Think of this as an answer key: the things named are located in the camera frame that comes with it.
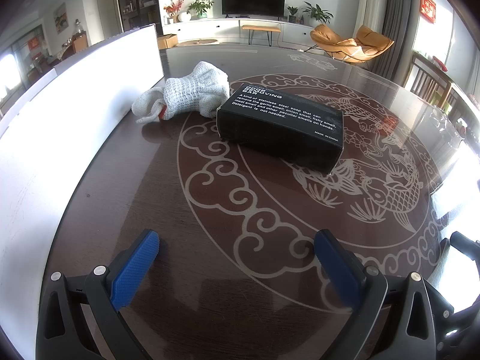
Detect grey curtain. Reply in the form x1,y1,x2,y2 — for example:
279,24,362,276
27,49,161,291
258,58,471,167
369,0,422,87

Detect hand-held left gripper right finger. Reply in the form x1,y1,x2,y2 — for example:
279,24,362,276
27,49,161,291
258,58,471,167
314,229,437,360

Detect red flower arrangement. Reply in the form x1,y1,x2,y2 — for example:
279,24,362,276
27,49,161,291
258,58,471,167
164,0,185,24

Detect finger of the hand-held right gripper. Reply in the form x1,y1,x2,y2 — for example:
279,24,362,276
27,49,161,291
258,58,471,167
449,231,480,271

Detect framed wall painting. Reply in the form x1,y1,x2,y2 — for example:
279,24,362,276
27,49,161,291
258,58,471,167
53,2,69,32

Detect large leafy potted plant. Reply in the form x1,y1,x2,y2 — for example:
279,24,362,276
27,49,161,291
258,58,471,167
303,2,334,25

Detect white knit socks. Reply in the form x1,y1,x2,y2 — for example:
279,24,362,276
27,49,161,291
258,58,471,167
131,61,230,124

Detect orange lounge chair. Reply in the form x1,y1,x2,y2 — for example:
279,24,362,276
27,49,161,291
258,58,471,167
352,25,395,62
310,23,361,62

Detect red wall hanging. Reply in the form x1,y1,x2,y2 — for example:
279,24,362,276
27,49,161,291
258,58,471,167
420,0,437,22

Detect black television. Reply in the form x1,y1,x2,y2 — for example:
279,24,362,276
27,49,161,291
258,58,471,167
220,0,286,19

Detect small wooden stool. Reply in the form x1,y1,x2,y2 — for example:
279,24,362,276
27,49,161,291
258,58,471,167
242,24,282,46

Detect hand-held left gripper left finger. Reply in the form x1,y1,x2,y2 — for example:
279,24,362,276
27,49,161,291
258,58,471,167
35,229,161,360

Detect standing air conditioner with cover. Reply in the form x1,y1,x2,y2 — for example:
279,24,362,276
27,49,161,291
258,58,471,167
352,0,391,38

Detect tall dark display cabinet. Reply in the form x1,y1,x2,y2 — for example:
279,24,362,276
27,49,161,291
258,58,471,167
114,0,158,32

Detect brown cardboard box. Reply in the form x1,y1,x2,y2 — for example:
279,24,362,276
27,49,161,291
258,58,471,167
157,34,179,50

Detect wooden slatted chair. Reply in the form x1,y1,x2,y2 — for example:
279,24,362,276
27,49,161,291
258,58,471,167
407,52,456,109

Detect wooden dining chair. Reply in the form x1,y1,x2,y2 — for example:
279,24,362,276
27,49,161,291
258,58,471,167
72,32,91,53

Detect black box white print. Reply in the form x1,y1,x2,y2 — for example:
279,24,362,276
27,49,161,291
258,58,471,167
216,84,344,176

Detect white television cabinet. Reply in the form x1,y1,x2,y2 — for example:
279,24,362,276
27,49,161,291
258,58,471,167
162,17,323,46

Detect bushy green potted plant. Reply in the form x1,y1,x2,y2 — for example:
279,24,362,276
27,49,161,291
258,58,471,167
186,0,214,19

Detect large white cardboard box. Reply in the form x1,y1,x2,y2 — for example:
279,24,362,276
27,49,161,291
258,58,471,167
0,23,164,349

